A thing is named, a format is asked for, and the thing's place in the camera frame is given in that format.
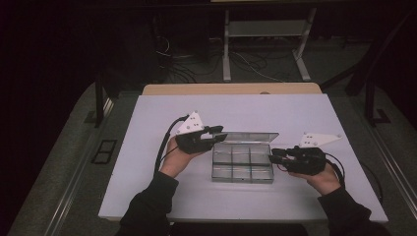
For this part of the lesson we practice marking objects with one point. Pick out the white metal stand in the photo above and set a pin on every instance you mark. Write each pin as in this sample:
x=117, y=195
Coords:
x=226, y=49

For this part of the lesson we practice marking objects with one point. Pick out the aluminium floor rail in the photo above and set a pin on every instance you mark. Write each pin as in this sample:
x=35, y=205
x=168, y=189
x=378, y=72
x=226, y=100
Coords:
x=398, y=183
x=70, y=200

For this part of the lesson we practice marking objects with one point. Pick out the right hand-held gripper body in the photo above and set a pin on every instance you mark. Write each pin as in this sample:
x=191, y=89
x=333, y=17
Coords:
x=306, y=160

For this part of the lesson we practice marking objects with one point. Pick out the person's right hand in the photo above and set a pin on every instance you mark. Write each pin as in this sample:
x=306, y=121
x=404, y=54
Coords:
x=324, y=183

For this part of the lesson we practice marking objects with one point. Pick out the black metal stand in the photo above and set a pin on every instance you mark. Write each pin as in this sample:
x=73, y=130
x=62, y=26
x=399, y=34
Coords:
x=370, y=98
x=99, y=98

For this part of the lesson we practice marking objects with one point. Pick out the red rubber band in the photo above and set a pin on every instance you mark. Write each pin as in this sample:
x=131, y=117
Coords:
x=282, y=168

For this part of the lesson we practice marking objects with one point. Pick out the person's left hand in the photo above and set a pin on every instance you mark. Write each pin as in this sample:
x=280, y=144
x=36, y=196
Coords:
x=175, y=162

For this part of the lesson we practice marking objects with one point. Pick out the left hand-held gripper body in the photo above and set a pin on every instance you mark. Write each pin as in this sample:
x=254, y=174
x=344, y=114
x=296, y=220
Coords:
x=193, y=142

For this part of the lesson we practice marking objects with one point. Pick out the transparent grey compartment box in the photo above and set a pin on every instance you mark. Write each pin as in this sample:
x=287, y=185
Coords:
x=241, y=164

